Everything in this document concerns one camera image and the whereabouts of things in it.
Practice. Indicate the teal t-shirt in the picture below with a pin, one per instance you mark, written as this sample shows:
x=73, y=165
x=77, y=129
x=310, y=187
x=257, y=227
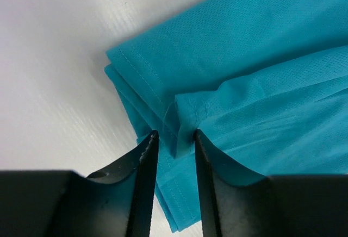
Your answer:
x=265, y=80

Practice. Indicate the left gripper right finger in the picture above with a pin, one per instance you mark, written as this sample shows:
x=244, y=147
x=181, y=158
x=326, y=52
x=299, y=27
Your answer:
x=236, y=201

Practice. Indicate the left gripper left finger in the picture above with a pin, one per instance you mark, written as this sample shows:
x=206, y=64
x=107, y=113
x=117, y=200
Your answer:
x=116, y=200

